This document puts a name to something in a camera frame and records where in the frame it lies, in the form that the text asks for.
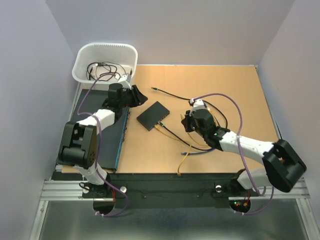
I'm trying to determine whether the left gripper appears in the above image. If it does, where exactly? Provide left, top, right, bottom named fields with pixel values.
left=119, top=85, right=149, bottom=109

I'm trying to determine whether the small black network switch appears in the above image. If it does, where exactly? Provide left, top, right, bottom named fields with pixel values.
left=136, top=101, right=170, bottom=131

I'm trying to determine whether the long black ethernet cable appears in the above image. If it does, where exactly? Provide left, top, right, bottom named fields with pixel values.
left=150, top=86, right=229, bottom=152

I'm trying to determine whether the long yellow ethernet cable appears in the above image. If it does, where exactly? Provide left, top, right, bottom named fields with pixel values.
left=154, top=101, right=221, bottom=148

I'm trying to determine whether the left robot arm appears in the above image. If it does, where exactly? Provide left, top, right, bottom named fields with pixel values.
left=58, top=83, right=148, bottom=197

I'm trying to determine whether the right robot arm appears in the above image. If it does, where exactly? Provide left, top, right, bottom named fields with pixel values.
left=181, top=108, right=307, bottom=195

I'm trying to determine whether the white plastic bin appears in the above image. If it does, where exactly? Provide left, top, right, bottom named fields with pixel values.
left=72, top=42, right=138, bottom=90

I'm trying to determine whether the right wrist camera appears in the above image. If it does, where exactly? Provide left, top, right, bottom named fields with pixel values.
left=189, top=98, right=206, bottom=116

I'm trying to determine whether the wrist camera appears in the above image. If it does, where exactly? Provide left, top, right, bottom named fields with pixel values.
left=189, top=98, right=206, bottom=116
left=117, top=73, right=132, bottom=89

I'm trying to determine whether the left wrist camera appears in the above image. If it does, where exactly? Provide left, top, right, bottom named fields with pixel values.
left=117, top=73, right=132, bottom=89

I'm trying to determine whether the black cable in bin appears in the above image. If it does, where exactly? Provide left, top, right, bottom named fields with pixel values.
left=86, top=61, right=133, bottom=83

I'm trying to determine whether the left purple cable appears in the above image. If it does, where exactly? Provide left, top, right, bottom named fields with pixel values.
left=77, top=73, right=131, bottom=218

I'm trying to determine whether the purple cable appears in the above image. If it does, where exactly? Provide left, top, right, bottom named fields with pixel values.
left=191, top=92, right=275, bottom=216
left=77, top=73, right=131, bottom=218

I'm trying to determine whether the large black rack switch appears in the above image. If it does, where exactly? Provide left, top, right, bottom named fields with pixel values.
left=55, top=88, right=131, bottom=173

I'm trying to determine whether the short yellow ethernet cable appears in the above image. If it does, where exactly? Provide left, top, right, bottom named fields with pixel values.
left=176, top=146, right=192, bottom=176

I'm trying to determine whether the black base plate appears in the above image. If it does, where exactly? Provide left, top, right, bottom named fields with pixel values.
left=51, top=171, right=261, bottom=216

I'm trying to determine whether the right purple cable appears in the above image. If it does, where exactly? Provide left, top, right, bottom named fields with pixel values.
left=191, top=92, right=275, bottom=216

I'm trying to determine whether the aluminium rail frame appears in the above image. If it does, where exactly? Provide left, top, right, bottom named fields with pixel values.
left=30, top=173, right=317, bottom=240

